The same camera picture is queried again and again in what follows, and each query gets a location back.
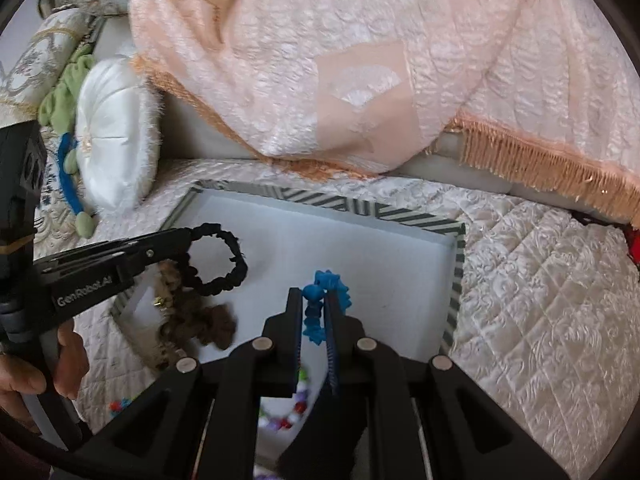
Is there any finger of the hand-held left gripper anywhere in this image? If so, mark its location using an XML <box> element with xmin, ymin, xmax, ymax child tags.
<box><xmin>132</xmin><ymin>240</ymin><xmax>193</xmax><ymax>281</ymax></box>
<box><xmin>115</xmin><ymin>228</ymin><xmax>193</xmax><ymax>253</ymax></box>

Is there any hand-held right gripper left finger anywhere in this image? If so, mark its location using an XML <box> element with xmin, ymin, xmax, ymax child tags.
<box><xmin>55</xmin><ymin>286</ymin><xmax>305</xmax><ymax>480</ymax></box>

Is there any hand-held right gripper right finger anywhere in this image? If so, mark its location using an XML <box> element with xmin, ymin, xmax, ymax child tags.
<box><xmin>277</xmin><ymin>291</ymin><xmax>571</xmax><ymax>480</ymax></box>

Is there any blue flower bead bracelet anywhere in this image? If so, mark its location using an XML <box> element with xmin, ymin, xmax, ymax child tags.
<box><xmin>301</xmin><ymin>269</ymin><xmax>353</xmax><ymax>347</ymax></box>

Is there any brown scrunchie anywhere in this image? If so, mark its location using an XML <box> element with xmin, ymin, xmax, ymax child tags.
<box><xmin>157</xmin><ymin>260</ymin><xmax>238</xmax><ymax>351</ymax></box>

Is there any black scrunchie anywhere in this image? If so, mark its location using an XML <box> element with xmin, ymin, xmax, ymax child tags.
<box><xmin>177</xmin><ymin>222</ymin><xmax>249</xmax><ymax>297</ymax></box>

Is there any striped cardboard tray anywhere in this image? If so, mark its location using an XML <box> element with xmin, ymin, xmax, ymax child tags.
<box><xmin>111</xmin><ymin>180</ymin><xmax>467</xmax><ymax>376</ymax></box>

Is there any person's left forearm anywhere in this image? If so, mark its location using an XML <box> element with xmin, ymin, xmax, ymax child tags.
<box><xmin>0</xmin><ymin>425</ymin><xmax>56</xmax><ymax>480</ymax></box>

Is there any person's left hand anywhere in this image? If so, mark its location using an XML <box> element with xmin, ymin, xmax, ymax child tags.
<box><xmin>0</xmin><ymin>322</ymin><xmax>90</xmax><ymax>431</ymax></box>

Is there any floral embroidered cushion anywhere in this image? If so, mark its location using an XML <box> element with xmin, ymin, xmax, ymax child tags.
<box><xmin>35</xmin><ymin>125</ymin><xmax>108</xmax><ymax>261</ymax></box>

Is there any white round satin cushion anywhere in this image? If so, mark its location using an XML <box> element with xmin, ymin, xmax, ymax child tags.
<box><xmin>75</xmin><ymin>55</ymin><xmax>163</xmax><ymax>213</ymax></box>

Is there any green plush toy blue band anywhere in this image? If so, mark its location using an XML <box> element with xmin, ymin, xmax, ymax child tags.
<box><xmin>39</xmin><ymin>45</ymin><xmax>101</xmax><ymax>238</ymax></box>

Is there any ornate bolster pillow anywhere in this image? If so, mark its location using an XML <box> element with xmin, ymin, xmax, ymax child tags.
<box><xmin>0</xmin><ymin>7</ymin><xmax>96</xmax><ymax>111</ymax></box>

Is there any peach fringed blanket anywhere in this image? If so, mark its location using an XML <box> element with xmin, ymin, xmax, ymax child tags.
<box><xmin>127</xmin><ymin>0</ymin><xmax>640</xmax><ymax>228</ymax></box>

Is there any multicolour bead necklace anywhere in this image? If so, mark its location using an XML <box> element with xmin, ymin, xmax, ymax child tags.
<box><xmin>259</xmin><ymin>367</ymin><xmax>312</xmax><ymax>433</ymax></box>

